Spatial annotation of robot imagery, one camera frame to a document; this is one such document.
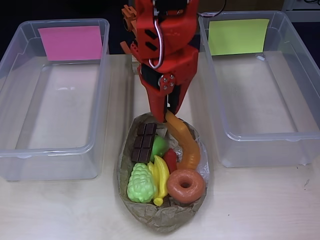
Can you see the crumpled brown paper bag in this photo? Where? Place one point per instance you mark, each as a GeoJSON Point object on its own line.
{"type": "Point", "coordinates": [160, 220]}

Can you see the clear plastic bin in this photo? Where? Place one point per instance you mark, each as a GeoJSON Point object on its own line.
{"type": "Point", "coordinates": [262, 100]}
{"type": "Point", "coordinates": [62, 112]}

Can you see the orange table clamp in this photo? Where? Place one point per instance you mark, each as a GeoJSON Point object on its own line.
{"type": "Point", "coordinates": [128, 18]}

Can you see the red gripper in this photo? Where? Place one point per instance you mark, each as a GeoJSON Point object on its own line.
{"type": "Point", "coordinates": [180, 65]}

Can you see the green toy apple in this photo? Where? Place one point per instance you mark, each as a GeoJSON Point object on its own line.
{"type": "Point", "coordinates": [160, 146]}

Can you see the yellow toy bananas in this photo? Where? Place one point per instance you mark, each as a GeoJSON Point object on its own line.
{"type": "Point", "coordinates": [160, 175]}

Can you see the toy chocolate bar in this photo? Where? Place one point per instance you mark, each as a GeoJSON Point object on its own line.
{"type": "Point", "coordinates": [143, 142]}

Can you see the orange toy croissant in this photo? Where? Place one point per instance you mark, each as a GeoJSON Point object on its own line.
{"type": "Point", "coordinates": [192, 157]}

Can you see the red toy chili pepper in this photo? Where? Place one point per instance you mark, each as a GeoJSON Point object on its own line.
{"type": "Point", "coordinates": [170, 161]}

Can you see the brown toy doughnut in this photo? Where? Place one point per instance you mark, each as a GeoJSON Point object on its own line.
{"type": "Point", "coordinates": [175, 188]}

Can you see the orange toy waffle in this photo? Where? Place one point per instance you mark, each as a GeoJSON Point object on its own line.
{"type": "Point", "coordinates": [180, 128]}

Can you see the pink sticky note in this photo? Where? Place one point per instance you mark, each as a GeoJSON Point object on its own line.
{"type": "Point", "coordinates": [71, 42]}

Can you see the light green toy grapes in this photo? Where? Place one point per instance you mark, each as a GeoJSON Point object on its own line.
{"type": "Point", "coordinates": [140, 183]}

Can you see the yellow sticky note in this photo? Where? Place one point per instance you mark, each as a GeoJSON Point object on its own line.
{"type": "Point", "coordinates": [237, 36]}

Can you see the red robot arm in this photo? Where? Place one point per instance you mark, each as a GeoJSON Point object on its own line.
{"type": "Point", "coordinates": [175, 32]}

